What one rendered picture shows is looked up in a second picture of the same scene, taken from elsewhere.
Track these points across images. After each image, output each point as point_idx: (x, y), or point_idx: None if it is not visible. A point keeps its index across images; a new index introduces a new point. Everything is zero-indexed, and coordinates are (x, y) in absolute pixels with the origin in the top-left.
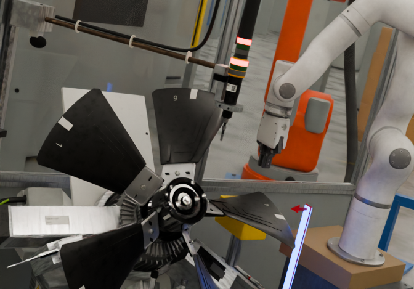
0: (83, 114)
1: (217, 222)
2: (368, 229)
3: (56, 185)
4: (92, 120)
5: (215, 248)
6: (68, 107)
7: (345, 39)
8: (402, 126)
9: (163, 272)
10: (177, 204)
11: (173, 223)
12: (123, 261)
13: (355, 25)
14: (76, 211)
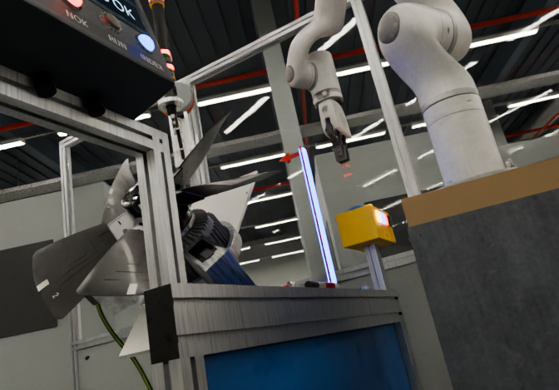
0: (117, 179)
1: None
2: (441, 140)
3: None
4: (119, 179)
5: None
6: (194, 203)
7: None
8: (436, 4)
9: (194, 283)
10: (131, 196)
11: (130, 214)
12: (91, 258)
13: None
14: None
